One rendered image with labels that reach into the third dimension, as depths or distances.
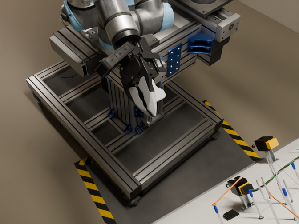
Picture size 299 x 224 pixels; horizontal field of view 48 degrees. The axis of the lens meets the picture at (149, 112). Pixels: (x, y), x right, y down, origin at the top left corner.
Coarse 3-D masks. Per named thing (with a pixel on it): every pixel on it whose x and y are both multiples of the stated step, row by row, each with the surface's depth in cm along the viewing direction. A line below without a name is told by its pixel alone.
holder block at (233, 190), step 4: (240, 176) 103; (232, 180) 102; (240, 180) 99; (244, 180) 99; (228, 184) 104; (232, 184) 100; (236, 184) 98; (240, 184) 99; (232, 188) 102; (236, 188) 98; (232, 192) 103; (236, 192) 100
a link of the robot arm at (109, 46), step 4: (132, 12) 93; (132, 16) 92; (136, 16) 93; (136, 20) 92; (136, 24) 93; (100, 28) 90; (104, 28) 88; (100, 32) 92; (104, 32) 90; (140, 32) 94; (100, 36) 94; (104, 36) 92; (100, 40) 96; (104, 40) 94; (108, 40) 93; (104, 44) 96; (108, 44) 94; (108, 48) 97; (112, 48) 97
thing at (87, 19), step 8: (72, 0) 117; (80, 0) 116; (88, 0) 117; (72, 8) 119; (80, 8) 117; (88, 8) 118; (96, 8) 121; (72, 16) 120; (80, 16) 120; (88, 16) 121; (96, 16) 123; (72, 24) 122; (80, 24) 122; (88, 24) 124; (96, 24) 126
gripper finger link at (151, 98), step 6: (144, 78) 75; (138, 84) 77; (144, 84) 75; (144, 90) 75; (156, 90) 77; (162, 90) 79; (144, 96) 76; (150, 96) 74; (156, 96) 76; (162, 96) 78; (150, 102) 74; (156, 102) 75; (150, 108) 75; (156, 108) 75
